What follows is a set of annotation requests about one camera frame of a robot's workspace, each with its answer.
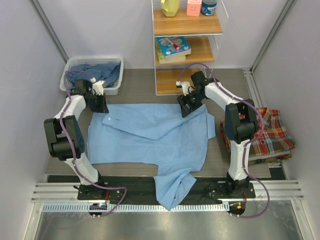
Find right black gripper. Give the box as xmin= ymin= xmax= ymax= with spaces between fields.
xmin=177 ymin=90 xmax=205 ymax=118

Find light blue long sleeve shirt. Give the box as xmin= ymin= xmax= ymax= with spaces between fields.
xmin=87 ymin=103 xmax=216 ymax=210

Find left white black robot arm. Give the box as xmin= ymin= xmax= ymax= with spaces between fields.
xmin=44 ymin=77 xmax=109 ymax=200

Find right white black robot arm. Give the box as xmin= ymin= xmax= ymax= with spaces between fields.
xmin=176 ymin=71 xmax=258 ymax=198

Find white plastic basket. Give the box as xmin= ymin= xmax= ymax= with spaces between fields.
xmin=59 ymin=56 xmax=124 ymax=95

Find dark blue checked shirt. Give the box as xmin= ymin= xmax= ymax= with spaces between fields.
xmin=65 ymin=62 xmax=121 ymax=87

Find green book underneath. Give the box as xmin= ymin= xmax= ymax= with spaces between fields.
xmin=155 ymin=44 xmax=186 ymax=64

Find red white marker pen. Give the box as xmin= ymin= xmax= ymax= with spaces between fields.
xmin=166 ymin=37 xmax=180 ymax=50

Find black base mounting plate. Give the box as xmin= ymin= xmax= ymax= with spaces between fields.
xmin=47 ymin=175 xmax=256 ymax=205

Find red plaid folded shirt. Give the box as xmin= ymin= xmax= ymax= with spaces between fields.
xmin=219 ymin=106 xmax=297 ymax=161

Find pink box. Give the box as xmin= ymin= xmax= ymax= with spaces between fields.
xmin=186 ymin=0 xmax=202 ymax=17

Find yellow bottle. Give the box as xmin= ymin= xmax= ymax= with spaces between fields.
xmin=160 ymin=0 xmax=180 ymax=17

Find blue tin can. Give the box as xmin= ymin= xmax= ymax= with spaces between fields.
xmin=200 ymin=0 xmax=218 ymax=16

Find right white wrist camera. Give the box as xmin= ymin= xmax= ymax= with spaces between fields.
xmin=175 ymin=81 xmax=191 ymax=96

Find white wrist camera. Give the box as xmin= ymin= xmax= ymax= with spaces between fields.
xmin=90 ymin=77 xmax=106 ymax=96
xmin=175 ymin=81 xmax=191 ymax=96

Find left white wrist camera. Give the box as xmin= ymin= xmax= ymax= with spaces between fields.
xmin=90 ymin=77 xmax=106 ymax=96

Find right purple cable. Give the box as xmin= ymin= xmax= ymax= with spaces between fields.
xmin=175 ymin=62 xmax=271 ymax=219

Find purple cable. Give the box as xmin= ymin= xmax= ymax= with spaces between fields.
xmin=62 ymin=69 xmax=128 ymax=217
xmin=175 ymin=62 xmax=271 ymax=219

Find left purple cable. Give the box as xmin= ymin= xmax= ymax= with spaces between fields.
xmin=62 ymin=69 xmax=128 ymax=217

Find white wire wooden shelf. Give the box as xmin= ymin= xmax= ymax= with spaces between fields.
xmin=151 ymin=0 xmax=229 ymax=96

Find white slotted cable duct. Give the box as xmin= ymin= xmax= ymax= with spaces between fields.
xmin=42 ymin=202 xmax=230 ymax=213

